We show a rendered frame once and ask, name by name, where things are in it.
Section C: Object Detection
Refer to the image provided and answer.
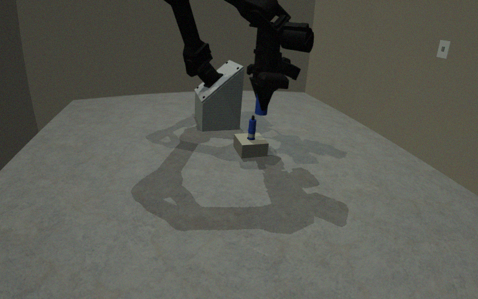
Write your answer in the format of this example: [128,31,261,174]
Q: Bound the beige square block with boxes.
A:
[233,133,269,158]

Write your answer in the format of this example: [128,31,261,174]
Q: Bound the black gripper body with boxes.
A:
[246,46,289,89]

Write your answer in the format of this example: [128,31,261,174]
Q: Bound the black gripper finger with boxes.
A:
[250,77,257,97]
[254,83,278,111]

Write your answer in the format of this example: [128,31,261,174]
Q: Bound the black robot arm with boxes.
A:
[164,0,314,88]

